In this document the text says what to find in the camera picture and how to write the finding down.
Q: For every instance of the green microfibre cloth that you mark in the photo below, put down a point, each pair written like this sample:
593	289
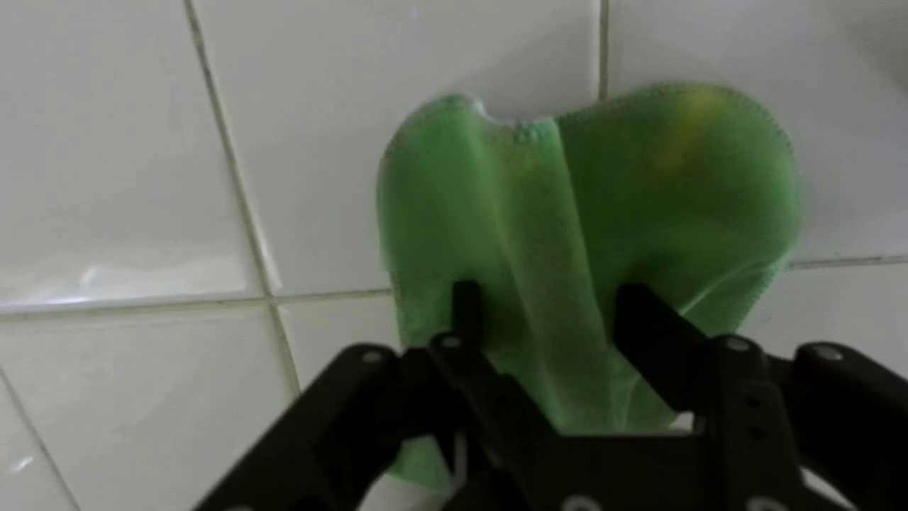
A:
663	209

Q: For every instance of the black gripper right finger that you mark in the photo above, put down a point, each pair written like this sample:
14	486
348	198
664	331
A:
756	398

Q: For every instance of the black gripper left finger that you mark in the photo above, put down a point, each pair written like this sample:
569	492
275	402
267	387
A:
378	416

